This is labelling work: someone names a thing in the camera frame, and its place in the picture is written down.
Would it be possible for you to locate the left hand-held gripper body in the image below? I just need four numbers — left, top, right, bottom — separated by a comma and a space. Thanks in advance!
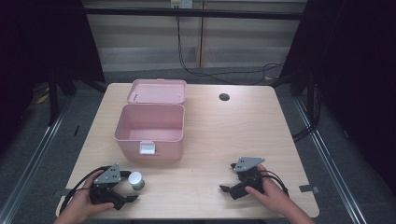
89, 163, 126, 210

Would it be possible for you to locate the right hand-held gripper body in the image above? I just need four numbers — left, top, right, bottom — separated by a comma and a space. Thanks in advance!
229, 157, 266, 201

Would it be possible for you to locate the small white-lidded jar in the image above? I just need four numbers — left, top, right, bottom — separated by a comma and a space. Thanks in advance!
128, 171, 146, 191

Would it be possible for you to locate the pink plastic storage box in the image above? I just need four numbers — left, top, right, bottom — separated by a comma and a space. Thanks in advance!
113, 78, 188, 162

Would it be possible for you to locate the person's right hand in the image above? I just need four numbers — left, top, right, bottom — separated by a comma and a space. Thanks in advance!
244, 164, 293, 217

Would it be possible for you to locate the person's left hand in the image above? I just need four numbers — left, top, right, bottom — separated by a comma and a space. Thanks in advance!
62, 169, 115, 223

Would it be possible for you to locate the black metal stand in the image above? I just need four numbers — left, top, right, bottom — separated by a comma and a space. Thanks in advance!
47, 66, 62, 127

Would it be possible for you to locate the yellow floor tape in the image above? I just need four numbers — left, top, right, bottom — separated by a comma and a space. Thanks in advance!
35, 87, 50, 105

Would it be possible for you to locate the dark curtain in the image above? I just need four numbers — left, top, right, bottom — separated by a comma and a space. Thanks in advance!
0, 0, 106, 150
279, 0, 396, 195

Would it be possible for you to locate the black horizontal metal bar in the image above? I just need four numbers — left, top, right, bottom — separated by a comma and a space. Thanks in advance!
81, 7, 308, 21

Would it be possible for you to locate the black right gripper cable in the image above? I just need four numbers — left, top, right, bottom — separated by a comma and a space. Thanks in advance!
261, 169, 290, 198

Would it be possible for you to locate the metal floor rail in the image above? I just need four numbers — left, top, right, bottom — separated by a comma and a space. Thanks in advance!
0, 102, 73, 224
293, 98, 368, 224

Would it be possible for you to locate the black floor cable bundle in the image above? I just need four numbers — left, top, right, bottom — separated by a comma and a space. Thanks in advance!
290, 83, 323, 143

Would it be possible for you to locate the long black wall cable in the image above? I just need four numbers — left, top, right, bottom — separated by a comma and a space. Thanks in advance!
176, 16, 285, 86

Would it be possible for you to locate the white wall socket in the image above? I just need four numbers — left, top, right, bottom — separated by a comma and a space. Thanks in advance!
170, 0, 194, 9

